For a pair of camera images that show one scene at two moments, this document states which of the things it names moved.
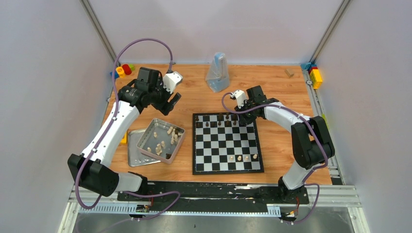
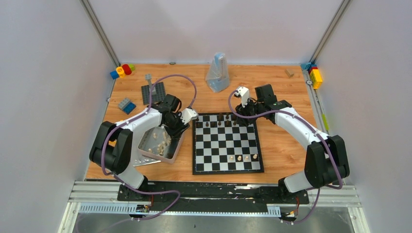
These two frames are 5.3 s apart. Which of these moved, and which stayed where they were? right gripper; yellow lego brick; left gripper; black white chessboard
Moved: left gripper
Stayed: black white chessboard; right gripper; yellow lego brick
